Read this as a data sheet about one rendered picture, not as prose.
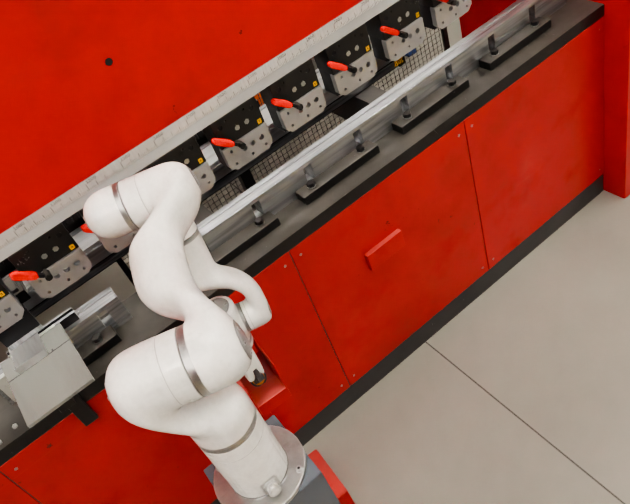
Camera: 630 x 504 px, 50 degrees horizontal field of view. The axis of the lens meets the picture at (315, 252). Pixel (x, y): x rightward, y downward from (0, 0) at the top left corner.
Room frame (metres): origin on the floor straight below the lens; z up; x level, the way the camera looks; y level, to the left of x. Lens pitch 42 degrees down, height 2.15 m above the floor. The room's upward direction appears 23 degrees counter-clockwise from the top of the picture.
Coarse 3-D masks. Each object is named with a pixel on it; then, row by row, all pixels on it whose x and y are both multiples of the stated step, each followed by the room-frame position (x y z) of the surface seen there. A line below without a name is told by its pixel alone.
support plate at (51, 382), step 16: (48, 336) 1.37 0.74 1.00; (64, 336) 1.34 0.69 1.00; (48, 352) 1.31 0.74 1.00; (64, 352) 1.29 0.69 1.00; (32, 368) 1.28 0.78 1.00; (48, 368) 1.25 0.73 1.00; (64, 368) 1.23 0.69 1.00; (80, 368) 1.21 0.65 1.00; (16, 384) 1.24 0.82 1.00; (32, 384) 1.22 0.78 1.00; (48, 384) 1.20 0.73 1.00; (64, 384) 1.18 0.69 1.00; (80, 384) 1.16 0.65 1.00; (16, 400) 1.19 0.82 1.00; (32, 400) 1.17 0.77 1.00; (48, 400) 1.15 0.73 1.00; (64, 400) 1.13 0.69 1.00; (32, 416) 1.12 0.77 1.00
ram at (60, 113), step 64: (0, 0) 1.50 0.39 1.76; (64, 0) 1.54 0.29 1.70; (128, 0) 1.59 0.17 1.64; (192, 0) 1.64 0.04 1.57; (256, 0) 1.69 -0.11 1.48; (320, 0) 1.76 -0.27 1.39; (384, 0) 1.83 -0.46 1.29; (0, 64) 1.47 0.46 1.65; (64, 64) 1.52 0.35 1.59; (128, 64) 1.56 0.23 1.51; (192, 64) 1.61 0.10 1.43; (256, 64) 1.67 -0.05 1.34; (0, 128) 1.45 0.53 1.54; (64, 128) 1.49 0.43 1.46; (128, 128) 1.53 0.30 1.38; (192, 128) 1.59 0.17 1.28; (0, 192) 1.42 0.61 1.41; (64, 192) 1.46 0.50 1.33; (0, 256) 1.38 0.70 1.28
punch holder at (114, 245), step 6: (132, 234) 1.48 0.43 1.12; (102, 240) 1.46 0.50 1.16; (108, 240) 1.46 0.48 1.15; (114, 240) 1.46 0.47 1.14; (120, 240) 1.47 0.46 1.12; (126, 240) 1.47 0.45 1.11; (132, 240) 1.48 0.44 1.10; (108, 246) 1.46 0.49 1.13; (114, 246) 1.47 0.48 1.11; (120, 246) 1.47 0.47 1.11; (126, 246) 1.47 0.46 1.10; (114, 252) 1.46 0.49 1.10
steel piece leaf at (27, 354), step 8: (32, 336) 1.39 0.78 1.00; (24, 344) 1.37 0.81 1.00; (32, 344) 1.36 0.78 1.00; (40, 344) 1.35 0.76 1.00; (16, 352) 1.36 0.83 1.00; (24, 352) 1.34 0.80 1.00; (32, 352) 1.33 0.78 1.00; (40, 352) 1.30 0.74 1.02; (16, 360) 1.33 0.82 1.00; (24, 360) 1.31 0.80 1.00; (32, 360) 1.29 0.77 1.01; (16, 368) 1.28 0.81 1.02; (24, 368) 1.28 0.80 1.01
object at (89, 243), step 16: (384, 64) 2.12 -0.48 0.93; (400, 64) 2.15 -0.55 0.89; (320, 80) 2.09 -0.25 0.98; (368, 80) 2.10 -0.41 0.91; (336, 96) 2.04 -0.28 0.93; (352, 96) 2.07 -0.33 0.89; (272, 128) 1.95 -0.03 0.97; (304, 128) 1.99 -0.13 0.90; (208, 144) 1.99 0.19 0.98; (272, 144) 1.95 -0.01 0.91; (208, 160) 1.89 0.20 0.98; (256, 160) 1.92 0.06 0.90; (224, 176) 1.88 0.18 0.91; (208, 192) 1.85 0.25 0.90; (80, 240) 1.75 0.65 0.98; (96, 240) 1.72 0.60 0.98; (96, 256) 1.70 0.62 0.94; (112, 256) 1.71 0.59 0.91; (96, 272) 1.69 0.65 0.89; (32, 288) 1.63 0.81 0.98; (32, 304) 1.62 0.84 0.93; (48, 304) 1.63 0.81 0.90
